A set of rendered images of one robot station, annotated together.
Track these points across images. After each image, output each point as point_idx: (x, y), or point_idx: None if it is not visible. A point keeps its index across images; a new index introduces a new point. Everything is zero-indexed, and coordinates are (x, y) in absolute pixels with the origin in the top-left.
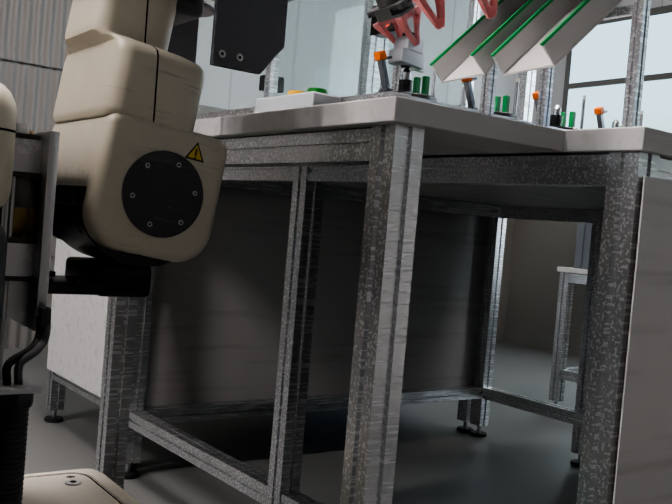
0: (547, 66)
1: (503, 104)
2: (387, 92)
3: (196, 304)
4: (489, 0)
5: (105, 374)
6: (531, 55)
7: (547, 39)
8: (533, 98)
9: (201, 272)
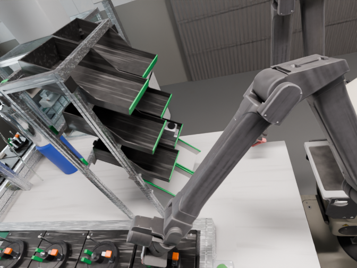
0: (195, 157)
1: (90, 253)
2: (212, 220)
3: None
4: (145, 189)
5: None
6: (184, 166)
7: (198, 149)
8: (56, 254)
9: None
